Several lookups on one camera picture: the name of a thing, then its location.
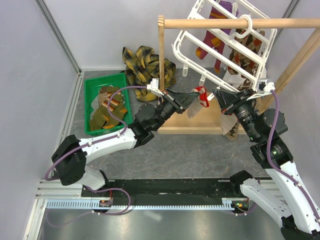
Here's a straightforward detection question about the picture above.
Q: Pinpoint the white plastic sock hanger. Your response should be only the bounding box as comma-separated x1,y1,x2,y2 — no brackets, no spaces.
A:
172,0,277,92

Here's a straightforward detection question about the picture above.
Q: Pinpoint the brown white striped sock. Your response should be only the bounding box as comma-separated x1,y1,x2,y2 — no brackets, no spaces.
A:
237,78,253,91

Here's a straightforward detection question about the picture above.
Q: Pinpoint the red white snowman sock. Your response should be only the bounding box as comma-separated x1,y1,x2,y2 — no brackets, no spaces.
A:
220,114,238,135

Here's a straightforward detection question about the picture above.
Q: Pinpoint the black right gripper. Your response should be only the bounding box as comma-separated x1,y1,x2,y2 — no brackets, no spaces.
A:
214,87,261,140

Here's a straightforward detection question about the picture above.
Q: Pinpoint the olive brown patterned sock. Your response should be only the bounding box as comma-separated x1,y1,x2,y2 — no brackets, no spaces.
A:
89,86,128,131

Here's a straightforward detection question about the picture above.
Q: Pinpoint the beige brown argyle sock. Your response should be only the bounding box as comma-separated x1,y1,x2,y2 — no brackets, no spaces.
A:
225,122,240,140

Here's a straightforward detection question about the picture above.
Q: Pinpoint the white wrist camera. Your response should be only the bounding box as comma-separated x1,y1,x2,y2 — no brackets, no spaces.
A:
249,78,276,99
146,78,165,97

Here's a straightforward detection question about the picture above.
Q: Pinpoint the yellow plaid cloth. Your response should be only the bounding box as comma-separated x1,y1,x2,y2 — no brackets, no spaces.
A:
122,45,176,102

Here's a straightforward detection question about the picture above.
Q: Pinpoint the wooden hanger stand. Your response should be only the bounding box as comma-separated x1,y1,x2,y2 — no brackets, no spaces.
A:
158,15,320,134

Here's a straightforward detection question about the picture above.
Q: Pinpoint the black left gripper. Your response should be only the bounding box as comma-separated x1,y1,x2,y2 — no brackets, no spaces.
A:
152,88,201,131

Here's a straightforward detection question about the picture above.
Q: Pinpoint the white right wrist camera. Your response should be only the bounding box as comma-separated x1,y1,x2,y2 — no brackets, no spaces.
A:
249,78,276,99

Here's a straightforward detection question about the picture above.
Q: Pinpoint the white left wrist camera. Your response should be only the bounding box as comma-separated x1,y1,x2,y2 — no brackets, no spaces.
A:
146,78,165,97

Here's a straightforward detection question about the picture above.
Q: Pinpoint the white slotted cable duct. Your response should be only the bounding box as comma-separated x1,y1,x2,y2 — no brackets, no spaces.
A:
46,199,235,211

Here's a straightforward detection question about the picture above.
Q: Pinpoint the beige red snowman sock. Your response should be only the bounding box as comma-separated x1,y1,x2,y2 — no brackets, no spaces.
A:
186,86,210,119

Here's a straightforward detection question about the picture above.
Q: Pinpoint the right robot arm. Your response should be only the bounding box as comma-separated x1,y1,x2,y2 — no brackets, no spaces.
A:
212,89,320,240

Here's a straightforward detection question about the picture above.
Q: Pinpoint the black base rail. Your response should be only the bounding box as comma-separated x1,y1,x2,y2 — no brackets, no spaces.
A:
82,176,251,208

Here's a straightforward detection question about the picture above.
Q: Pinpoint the maroon orange sock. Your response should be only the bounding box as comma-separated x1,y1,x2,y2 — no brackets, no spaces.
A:
195,31,225,74

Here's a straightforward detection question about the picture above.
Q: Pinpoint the green plastic bin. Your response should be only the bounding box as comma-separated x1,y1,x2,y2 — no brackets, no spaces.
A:
84,73,133,136

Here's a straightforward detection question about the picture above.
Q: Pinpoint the aluminium corner profile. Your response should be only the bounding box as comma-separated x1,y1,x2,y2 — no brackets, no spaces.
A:
34,0,82,74

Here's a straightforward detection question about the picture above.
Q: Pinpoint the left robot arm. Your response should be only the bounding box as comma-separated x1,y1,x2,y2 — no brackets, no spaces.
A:
51,88,200,197

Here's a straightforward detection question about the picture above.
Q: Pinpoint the purple striped sock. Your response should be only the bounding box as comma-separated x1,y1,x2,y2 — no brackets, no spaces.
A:
208,0,239,19

